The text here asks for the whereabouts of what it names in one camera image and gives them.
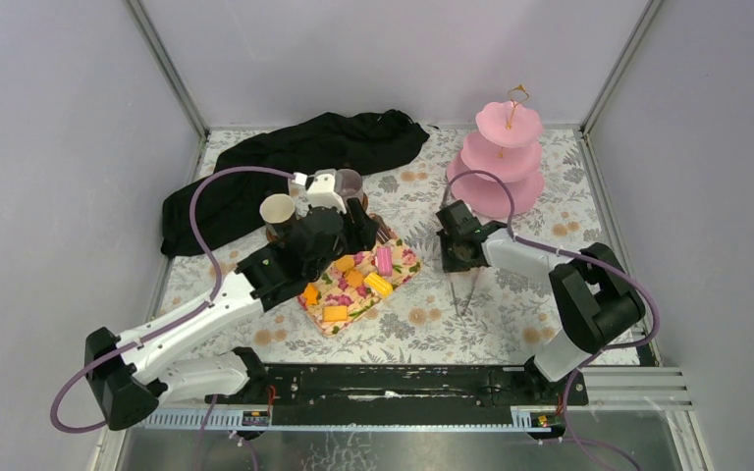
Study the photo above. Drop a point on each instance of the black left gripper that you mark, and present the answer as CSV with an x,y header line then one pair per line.
x,y
356,221

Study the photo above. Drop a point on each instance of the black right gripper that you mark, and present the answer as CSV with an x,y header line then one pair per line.
x,y
450,265

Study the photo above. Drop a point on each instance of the pink-handled metal tongs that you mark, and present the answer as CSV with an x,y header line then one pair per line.
x,y
462,288

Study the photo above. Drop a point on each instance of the white paper cup black base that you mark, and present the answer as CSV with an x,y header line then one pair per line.
x,y
278,209

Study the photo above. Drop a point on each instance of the purple mug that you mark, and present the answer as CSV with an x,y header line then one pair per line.
x,y
349,184

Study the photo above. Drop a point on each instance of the pink three-tier cake stand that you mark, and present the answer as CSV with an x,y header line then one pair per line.
x,y
497,170

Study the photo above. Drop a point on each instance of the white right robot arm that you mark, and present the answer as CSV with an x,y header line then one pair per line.
x,y
595,299

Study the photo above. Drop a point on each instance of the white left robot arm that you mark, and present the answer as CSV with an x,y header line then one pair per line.
x,y
138,370

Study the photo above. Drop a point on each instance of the round orange cookie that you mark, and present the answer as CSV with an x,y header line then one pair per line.
x,y
345,264

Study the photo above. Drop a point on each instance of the brown round coaster left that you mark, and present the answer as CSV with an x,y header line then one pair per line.
x,y
276,233

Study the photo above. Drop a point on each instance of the small orange cookie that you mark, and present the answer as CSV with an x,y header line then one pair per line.
x,y
354,278

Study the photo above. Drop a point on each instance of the chocolate wafer biscuit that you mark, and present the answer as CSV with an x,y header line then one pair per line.
x,y
383,234

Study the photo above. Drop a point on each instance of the floral serving tray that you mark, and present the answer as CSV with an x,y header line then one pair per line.
x,y
334,289

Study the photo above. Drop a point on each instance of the orange fish-shaped cookie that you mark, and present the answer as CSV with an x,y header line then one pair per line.
x,y
311,295

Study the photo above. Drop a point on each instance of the pink wafer biscuit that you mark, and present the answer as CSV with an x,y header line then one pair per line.
x,y
384,261

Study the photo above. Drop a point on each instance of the yellow wafer biscuit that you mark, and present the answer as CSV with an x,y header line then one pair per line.
x,y
379,285

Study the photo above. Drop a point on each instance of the orange square cracker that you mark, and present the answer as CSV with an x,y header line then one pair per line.
x,y
336,313

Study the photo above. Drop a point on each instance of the floral tablecloth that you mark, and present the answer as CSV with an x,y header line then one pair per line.
x,y
509,317

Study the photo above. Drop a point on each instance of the black cloth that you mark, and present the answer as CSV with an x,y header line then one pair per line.
x,y
211,215

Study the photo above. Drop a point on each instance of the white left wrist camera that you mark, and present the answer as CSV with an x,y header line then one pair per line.
x,y
321,189

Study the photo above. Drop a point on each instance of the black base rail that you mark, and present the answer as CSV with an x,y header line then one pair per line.
x,y
402,395

